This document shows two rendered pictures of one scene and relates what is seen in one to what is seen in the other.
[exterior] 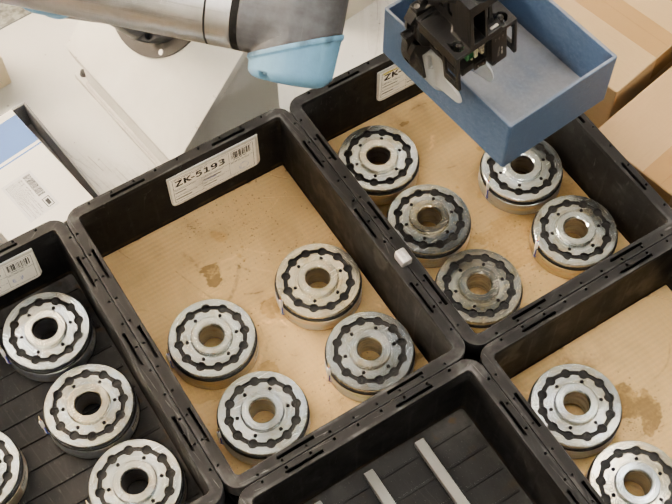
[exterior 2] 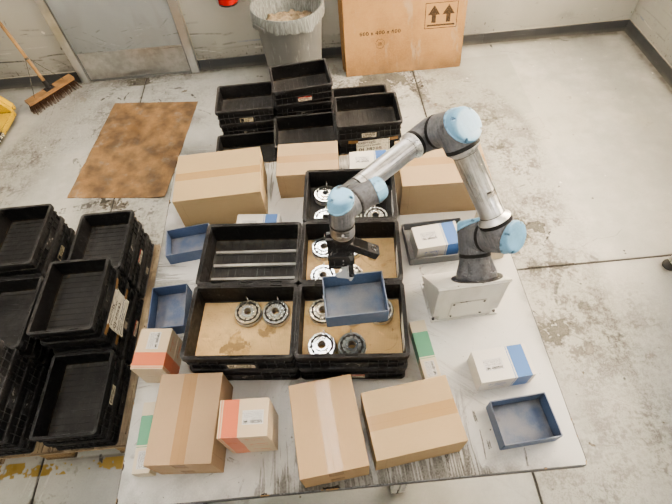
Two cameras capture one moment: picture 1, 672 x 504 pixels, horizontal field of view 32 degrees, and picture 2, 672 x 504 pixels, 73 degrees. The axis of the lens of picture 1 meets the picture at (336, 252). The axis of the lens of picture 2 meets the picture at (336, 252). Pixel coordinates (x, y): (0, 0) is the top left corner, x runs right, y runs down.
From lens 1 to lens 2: 1.48 m
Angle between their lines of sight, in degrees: 58
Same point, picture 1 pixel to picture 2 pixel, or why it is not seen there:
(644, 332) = (283, 348)
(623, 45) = (378, 410)
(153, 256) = (386, 248)
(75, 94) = not seen: hidden behind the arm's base
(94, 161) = (445, 268)
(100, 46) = not seen: hidden behind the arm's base
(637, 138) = (339, 386)
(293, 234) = not seen: hidden behind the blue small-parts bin
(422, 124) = (389, 334)
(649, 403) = (265, 335)
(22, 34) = (509, 269)
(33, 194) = (428, 236)
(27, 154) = (443, 240)
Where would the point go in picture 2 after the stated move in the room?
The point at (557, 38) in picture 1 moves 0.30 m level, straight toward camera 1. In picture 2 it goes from (350, 319) to (291, 263)
